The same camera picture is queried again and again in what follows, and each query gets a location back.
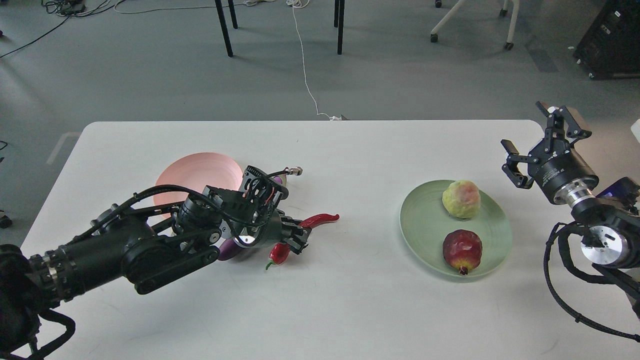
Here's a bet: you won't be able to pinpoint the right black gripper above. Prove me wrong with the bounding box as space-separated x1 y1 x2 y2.
501 101 599 205

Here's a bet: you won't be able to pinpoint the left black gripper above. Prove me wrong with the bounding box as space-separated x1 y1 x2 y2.
235 210 313 255

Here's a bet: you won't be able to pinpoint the red chili pepper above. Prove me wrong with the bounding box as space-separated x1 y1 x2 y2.
265 213 340 271

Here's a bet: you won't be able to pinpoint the purple eggplant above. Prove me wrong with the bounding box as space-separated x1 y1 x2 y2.
217 174 287 261

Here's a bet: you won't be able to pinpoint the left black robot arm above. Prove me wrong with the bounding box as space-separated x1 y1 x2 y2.
1 166 338 360

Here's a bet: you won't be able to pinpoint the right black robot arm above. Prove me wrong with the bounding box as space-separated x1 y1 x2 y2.
501 101 640 341

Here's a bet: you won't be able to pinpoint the white chair base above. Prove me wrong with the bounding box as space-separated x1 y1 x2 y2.
428 0 521 51

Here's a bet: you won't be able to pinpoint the pink plate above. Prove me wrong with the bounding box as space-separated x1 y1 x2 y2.
155 152 243 193

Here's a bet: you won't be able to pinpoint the black equipment case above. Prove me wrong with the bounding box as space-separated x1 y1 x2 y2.
573 0 640 80

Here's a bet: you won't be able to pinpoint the green plate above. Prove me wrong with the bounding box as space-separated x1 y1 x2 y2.
398 179 514 280

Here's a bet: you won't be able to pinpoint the black table legs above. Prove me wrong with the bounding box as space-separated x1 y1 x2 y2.
214 0 346 58

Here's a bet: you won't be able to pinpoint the white cable on floor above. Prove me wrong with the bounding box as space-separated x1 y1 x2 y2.
286 0 348 122

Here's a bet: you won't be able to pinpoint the black cables on floor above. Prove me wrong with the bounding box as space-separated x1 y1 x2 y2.
0 0 126 59

